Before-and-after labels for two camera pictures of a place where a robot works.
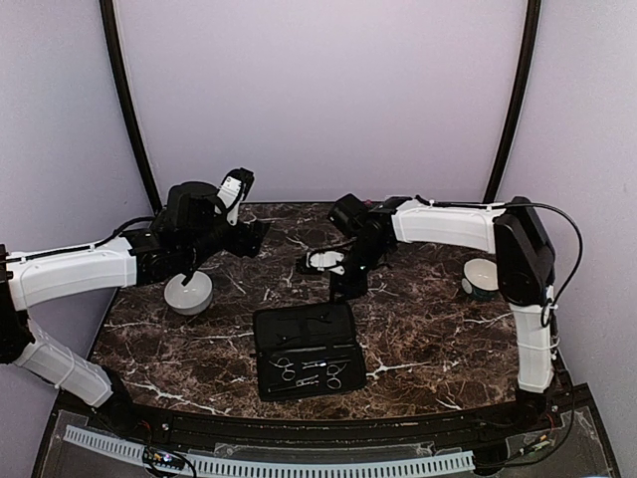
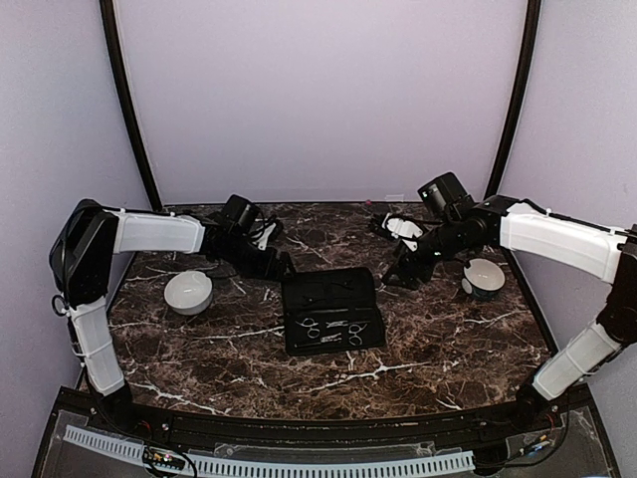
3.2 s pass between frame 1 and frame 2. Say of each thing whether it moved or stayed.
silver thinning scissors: moved
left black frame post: stayed
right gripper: moved
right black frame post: stayed
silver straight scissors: moved
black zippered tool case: moved
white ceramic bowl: stayed
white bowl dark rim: stayed
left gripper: moved
